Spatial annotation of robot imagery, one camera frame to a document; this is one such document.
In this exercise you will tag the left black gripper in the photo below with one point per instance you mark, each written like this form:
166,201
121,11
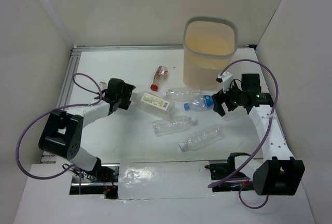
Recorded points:
127,95

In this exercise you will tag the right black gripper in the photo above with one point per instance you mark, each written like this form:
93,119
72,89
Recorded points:
219,97

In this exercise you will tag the large labelled clear bottle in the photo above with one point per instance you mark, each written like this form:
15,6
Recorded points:
153,105

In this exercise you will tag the clear bottle white cap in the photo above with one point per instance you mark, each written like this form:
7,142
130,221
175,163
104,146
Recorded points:
177,124
202,138

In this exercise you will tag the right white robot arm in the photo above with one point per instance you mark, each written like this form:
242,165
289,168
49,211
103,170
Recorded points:
279,173

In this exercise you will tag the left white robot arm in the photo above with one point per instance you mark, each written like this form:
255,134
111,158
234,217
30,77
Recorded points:
63,130

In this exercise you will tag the clear bottle near bin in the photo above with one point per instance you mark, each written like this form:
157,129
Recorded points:
181,94

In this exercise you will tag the beige mesh waste bin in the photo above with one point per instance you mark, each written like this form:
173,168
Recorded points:
209,44

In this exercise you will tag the blue-labelled blue-capped bottle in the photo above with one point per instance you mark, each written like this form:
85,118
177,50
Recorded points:
201,103

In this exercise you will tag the capless clear bottle right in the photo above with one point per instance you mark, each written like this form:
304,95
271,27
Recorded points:
235,114

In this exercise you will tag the clear bottle front white cap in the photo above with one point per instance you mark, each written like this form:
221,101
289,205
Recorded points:
202,138

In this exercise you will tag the small red-capped bottle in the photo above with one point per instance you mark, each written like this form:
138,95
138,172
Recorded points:
159,78

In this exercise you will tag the glossy white tape sheet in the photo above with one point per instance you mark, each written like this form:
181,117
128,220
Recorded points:
169,180

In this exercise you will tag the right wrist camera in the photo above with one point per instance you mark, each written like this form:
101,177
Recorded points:
226,79

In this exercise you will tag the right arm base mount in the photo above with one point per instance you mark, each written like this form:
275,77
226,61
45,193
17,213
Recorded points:
219,171

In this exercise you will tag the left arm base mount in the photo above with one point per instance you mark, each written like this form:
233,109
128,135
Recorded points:
106,185

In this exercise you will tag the aluminium frame rail left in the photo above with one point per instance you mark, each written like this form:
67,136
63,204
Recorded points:
67,86

